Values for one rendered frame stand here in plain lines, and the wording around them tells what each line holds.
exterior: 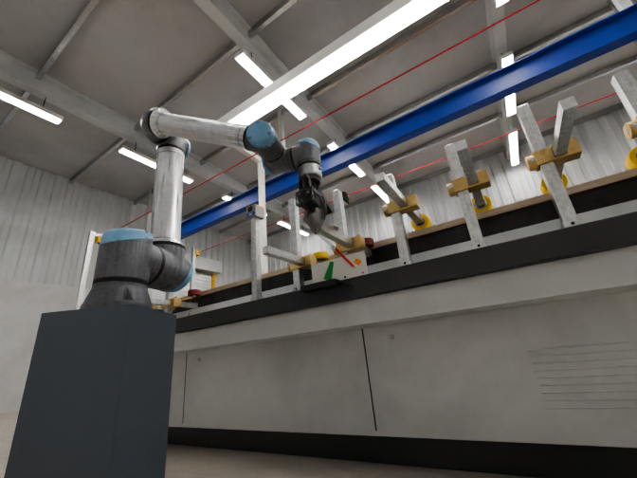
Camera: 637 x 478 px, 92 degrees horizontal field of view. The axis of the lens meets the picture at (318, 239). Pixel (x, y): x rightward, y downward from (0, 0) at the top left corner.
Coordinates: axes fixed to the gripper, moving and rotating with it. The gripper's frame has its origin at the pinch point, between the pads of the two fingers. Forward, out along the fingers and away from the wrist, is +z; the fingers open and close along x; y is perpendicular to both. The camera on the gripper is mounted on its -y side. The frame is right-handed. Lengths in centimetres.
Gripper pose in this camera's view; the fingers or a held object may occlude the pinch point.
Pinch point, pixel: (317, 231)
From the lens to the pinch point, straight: 106.4
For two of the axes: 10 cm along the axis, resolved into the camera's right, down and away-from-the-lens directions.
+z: 0.7, 9.2, -3.9
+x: 8.3, -2.7, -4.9
